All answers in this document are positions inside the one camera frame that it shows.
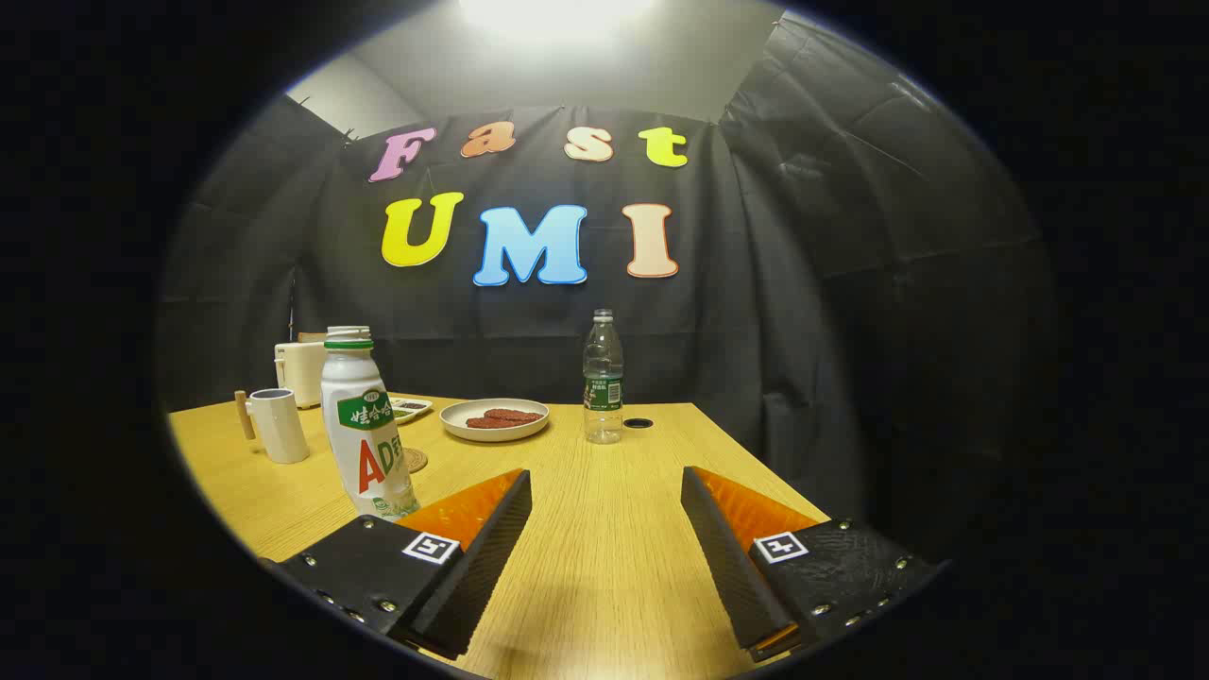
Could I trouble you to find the wooden table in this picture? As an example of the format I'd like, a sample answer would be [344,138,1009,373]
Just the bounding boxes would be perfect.
[168,392,834,680]

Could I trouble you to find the white cup wooden handle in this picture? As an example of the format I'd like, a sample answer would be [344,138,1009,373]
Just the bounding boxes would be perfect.
[234,387,311,465]

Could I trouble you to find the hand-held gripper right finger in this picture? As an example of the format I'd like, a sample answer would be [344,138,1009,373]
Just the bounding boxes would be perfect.
[680,465,948,663]

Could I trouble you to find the cream toaster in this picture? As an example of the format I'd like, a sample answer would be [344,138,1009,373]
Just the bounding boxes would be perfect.
[274,332,328,410]

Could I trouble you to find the black backdrop cloth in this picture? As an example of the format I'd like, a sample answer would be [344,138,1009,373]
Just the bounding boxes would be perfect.
[156,11,1059,553]

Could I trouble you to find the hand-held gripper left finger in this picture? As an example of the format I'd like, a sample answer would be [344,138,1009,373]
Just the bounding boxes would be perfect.
[274,467,533,661]

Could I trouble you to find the white round plate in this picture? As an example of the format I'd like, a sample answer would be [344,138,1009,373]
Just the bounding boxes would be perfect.
[440,398,551,443]

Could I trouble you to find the white juice bottle green collar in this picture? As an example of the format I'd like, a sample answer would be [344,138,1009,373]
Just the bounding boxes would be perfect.
[320,326,420,521]

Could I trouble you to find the clear plastic water bottle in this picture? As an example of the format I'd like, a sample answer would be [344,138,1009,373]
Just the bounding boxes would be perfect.
[583,309,625,445]

